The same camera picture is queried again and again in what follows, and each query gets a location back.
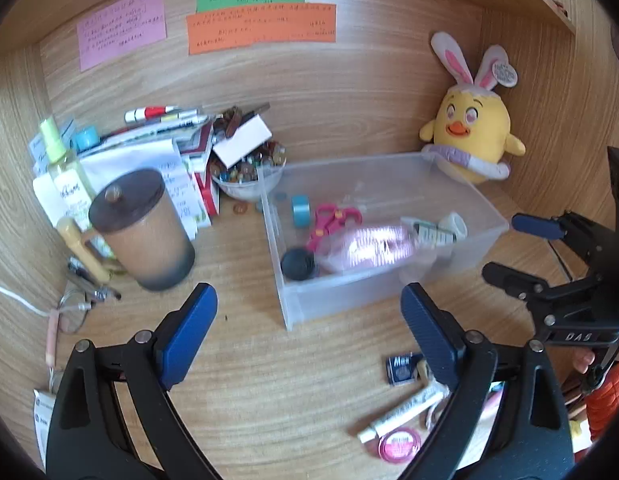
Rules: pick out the stack of papers and books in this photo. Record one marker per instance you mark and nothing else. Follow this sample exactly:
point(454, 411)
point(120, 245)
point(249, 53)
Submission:
point(152, 150)

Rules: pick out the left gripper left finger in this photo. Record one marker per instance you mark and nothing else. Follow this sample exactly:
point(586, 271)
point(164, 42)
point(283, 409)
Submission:
point(88, 436)

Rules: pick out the pink round lip balm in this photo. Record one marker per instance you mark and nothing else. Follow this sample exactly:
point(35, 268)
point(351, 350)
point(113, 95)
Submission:
point(399, 446)

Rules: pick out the green spray bottle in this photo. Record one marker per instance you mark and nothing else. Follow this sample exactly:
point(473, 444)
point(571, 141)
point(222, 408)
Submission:
point(67, 175)

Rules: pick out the white bowl of beads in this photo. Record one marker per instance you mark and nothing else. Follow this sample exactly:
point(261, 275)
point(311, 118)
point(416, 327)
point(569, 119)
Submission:
point(258, 172)

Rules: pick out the white bandage roll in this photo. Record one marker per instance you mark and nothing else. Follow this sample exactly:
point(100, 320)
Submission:
point(455, 224)

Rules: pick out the pink scissors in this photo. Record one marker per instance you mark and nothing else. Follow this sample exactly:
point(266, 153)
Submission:
point(329, 219)

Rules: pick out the person's right hand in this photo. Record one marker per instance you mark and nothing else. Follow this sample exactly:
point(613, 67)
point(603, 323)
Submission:
point(582, 359)

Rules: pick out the blue Max blade box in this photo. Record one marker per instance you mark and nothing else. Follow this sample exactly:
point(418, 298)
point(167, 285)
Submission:
point(403, 369)

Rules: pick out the white small box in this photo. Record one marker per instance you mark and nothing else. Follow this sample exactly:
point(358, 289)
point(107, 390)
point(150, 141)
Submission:
point(251, 135)

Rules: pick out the blue tape roll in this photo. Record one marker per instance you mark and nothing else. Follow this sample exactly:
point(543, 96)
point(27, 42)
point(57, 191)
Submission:
point(301, 211)

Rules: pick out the white ointment tube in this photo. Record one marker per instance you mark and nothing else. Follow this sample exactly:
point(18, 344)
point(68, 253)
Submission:
point(425, 398)

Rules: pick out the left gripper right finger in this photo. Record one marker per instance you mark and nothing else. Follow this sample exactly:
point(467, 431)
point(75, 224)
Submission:
point(530, 438)

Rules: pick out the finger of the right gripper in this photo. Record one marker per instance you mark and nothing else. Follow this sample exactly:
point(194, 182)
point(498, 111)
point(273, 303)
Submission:
point(546, 228)
point(514, 283)

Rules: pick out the black round cap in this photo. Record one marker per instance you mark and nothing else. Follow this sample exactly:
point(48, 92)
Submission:
point(298, 264)

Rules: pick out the yellow chick plush toy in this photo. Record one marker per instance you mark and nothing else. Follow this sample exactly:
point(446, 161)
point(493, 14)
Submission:
point(472, 128)

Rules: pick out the pink sticky note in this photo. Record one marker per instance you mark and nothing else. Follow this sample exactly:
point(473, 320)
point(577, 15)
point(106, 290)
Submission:
point(117, 29)

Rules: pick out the clear plastic storage bin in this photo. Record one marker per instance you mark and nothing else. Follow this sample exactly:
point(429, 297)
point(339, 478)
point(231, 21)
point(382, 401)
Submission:
point(371, 262)

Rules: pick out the orange sticky note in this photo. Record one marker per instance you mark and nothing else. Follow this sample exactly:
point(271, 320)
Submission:
point(243, 26)

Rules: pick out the red white marker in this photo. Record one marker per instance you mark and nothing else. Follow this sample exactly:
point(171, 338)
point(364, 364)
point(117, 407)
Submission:
point(142, 114)

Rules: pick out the brown mug with lid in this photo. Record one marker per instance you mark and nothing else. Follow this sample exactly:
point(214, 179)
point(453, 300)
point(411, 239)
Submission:
point(134, 228)

